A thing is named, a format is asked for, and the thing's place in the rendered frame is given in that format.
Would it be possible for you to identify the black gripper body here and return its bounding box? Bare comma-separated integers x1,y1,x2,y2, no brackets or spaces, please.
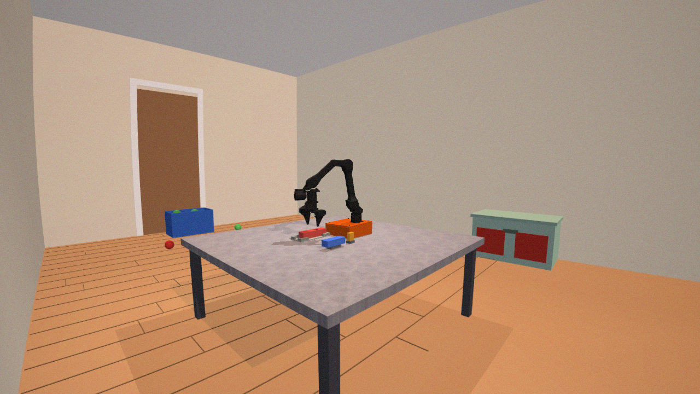
306,200,326,216

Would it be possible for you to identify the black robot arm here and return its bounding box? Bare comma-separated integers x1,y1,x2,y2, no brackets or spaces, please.
294,159,363,223

